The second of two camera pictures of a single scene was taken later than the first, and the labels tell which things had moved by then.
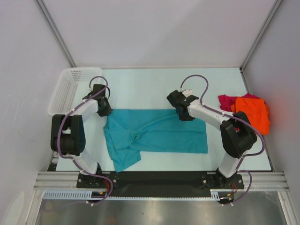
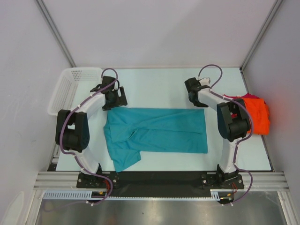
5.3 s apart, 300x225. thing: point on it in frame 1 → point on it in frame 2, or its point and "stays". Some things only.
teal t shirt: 130,131 stays
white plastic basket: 72,88 stays
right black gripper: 186,118 → 201,105
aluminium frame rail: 262,181 stays
